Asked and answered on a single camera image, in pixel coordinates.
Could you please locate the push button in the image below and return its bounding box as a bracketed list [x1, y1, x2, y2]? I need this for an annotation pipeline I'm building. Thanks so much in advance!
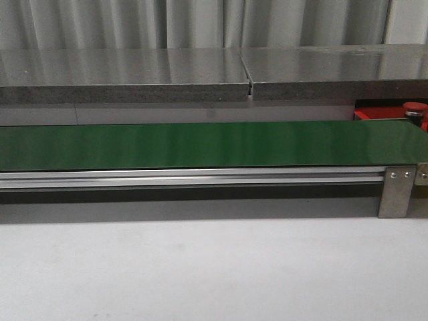
[403, 102, 427, 127]

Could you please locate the green conveyor belt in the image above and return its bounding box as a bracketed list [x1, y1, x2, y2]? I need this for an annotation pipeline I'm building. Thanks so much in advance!
[1, 120, 427, 172]

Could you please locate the grey stone slab right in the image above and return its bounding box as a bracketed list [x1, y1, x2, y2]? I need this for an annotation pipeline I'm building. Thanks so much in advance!
[240, 44, 427, 101]

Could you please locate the grey stone slab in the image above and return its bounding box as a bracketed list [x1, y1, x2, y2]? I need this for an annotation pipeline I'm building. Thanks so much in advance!
[1, 48, 249, 104]
[240, 44, 427, 101]

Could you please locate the red plastic tray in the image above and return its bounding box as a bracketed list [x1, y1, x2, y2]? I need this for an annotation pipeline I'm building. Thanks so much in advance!
[354, 105, 427, 132]

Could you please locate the grey stone slab left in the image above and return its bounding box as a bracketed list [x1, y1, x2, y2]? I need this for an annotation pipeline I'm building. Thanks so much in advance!
[1, 48, 249, 104]

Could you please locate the grey curtain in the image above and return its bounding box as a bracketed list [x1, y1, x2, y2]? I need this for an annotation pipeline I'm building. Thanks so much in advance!
[1, 1, 391, 49]

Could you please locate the aluminium conveyor frame rail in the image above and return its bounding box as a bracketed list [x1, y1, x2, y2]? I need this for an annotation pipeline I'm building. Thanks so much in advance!
[1, 167, 386, 191]

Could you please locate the steel conveyor support bracket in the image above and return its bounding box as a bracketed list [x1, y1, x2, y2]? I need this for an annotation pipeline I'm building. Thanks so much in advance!
[378, 163, 427, 219]

